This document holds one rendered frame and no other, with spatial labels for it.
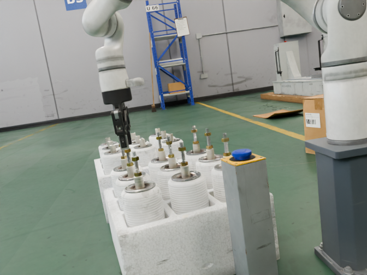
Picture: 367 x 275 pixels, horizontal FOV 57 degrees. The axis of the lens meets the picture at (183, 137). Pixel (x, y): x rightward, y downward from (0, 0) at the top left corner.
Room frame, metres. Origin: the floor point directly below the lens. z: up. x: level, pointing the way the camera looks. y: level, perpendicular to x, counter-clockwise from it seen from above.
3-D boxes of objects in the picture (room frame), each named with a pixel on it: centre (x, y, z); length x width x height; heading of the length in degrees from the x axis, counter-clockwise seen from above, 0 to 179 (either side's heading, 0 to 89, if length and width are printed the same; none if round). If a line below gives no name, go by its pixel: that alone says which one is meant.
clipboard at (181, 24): (6.32, -0.27, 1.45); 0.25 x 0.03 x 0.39; 95
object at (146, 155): (1.34, 0.17, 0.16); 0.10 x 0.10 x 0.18
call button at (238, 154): (0.68, -0.11, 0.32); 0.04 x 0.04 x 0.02
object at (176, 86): (6.65, 0.00, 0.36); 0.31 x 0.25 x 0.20; 95
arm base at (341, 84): (0.75, -0.37, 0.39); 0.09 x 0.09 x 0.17; 5
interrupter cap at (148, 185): (0.79, 0.12, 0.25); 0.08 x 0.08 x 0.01
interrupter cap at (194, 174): (0.82, 0.01, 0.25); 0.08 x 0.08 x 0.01
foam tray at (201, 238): (0.93, 0.04, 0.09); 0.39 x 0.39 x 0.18; 17
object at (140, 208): (0.79, 0.12, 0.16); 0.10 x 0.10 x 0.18
